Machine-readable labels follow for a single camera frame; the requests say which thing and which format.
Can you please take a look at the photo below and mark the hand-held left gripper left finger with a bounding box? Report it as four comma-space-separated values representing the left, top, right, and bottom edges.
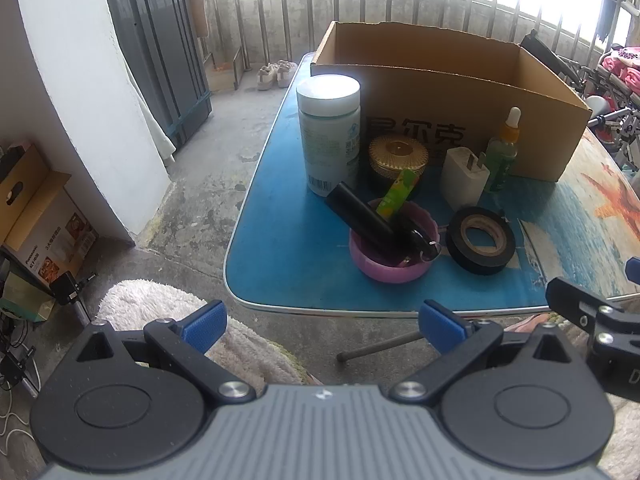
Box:
75, 300, 257, 406

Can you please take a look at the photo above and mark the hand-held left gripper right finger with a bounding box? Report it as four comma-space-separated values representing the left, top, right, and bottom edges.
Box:
389, 299, 576, 407

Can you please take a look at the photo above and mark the pink plastic bowl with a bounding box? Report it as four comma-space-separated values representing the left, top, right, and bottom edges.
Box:
349, 199, 441, 283

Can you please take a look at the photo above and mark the black tape roll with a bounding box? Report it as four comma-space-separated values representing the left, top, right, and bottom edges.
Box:
446, 206, 517, 276

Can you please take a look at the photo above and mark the black key fob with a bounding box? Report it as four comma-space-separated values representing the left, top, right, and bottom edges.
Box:
395, 215, 443, 263

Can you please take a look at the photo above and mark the black flashlight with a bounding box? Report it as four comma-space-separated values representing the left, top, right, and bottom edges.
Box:
326, 182, 401, 251

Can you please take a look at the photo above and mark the green lighter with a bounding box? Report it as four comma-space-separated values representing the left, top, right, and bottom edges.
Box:
376, 169, 420, 221

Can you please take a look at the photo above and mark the white charger plug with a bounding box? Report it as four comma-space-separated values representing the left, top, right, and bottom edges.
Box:
441, 146, 491, 212

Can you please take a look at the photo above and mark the green dropper bottle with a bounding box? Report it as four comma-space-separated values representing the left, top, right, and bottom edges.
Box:
482, 106, 521, 192

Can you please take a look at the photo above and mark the black jar with gold lid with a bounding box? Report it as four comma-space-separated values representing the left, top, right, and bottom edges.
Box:
368, 135, 430, 196

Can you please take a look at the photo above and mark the brown cardboard box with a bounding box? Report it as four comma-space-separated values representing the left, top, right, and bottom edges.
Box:
310, 21, 593, 183

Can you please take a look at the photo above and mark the white fluffy blanket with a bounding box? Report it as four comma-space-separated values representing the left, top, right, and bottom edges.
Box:
97, 280, 307, 387

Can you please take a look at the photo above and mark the metal table leg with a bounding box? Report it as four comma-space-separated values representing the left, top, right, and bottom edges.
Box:
336, 330, 422, 363

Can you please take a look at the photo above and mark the black power adapter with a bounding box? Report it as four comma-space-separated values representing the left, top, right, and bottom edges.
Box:
49, 271, 98, 326

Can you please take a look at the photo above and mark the printed cardboard appliance box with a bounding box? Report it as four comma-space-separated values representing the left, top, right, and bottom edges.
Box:
0, 142, 100, 291

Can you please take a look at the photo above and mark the green box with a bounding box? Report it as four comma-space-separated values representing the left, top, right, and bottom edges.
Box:
0, 255, 56, 323

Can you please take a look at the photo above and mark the pink cloth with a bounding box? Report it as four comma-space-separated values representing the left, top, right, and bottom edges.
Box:
600, 46, 640, 93

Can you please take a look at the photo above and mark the white plastic bottle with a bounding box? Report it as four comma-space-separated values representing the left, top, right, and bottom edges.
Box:
296, 75, 362, 197

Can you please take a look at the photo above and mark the black wheelchair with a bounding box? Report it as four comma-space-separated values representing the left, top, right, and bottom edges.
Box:
520, 30, 640, 171

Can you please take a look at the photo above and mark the beige shoe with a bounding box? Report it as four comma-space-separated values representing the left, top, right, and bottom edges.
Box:
276, 60, 299, 88
256, 62, 281, 92

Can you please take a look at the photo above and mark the grey cabinet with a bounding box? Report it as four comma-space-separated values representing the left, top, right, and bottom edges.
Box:
103, 0, 213, 148

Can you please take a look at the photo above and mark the metal balcony railing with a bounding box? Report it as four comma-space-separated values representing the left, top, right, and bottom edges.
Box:
202, 0, 626, 61

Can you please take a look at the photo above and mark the brown rolled mat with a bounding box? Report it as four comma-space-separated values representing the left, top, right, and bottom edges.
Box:
182, 0, 210, 41

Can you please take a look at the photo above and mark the white cable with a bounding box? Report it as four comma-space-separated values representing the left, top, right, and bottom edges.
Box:
0, 360, 31, 441

